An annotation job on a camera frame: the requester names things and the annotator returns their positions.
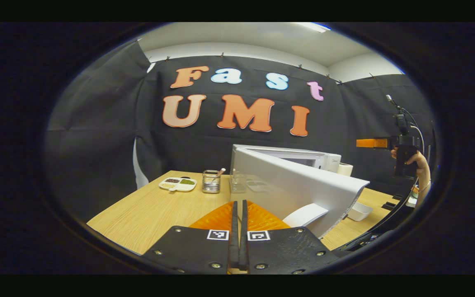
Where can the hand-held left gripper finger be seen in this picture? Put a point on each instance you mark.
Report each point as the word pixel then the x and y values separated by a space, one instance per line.
pixel 234 243
pixel 243 243

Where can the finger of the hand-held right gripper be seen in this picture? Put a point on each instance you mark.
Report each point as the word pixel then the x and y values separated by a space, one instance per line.
pixel 371 143

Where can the white microwave oven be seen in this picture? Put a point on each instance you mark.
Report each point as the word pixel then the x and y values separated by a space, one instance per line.
pixel 295 185

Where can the clear glass jar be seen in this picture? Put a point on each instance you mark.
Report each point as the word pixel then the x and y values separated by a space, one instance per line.
pixel 210 183

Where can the small black object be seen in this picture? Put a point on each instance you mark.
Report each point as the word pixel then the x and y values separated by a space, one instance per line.
pixel 389 206

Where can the small white rectangular dish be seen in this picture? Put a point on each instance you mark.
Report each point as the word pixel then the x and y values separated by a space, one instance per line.
pixel 360 211

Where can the white divided condiment dish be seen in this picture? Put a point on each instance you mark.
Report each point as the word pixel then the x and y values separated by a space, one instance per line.
pixel 178 184

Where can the black backdrop cloth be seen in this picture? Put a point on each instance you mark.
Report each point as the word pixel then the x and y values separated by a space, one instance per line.
pixel 97 144

